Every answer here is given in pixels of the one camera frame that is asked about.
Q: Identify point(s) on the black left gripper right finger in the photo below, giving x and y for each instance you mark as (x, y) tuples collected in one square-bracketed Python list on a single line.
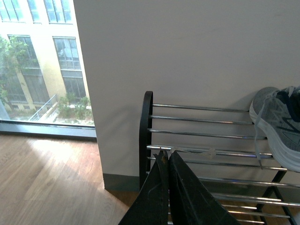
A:
[(190, 201)]

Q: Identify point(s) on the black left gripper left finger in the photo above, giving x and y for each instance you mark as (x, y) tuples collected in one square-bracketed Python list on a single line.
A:
[(151, 205)]

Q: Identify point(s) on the black metal shoe rack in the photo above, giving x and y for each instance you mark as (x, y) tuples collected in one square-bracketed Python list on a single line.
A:
[(229, 157)]

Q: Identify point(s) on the grey sneaker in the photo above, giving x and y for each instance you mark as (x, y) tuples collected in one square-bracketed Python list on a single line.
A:
[(277, 113)]

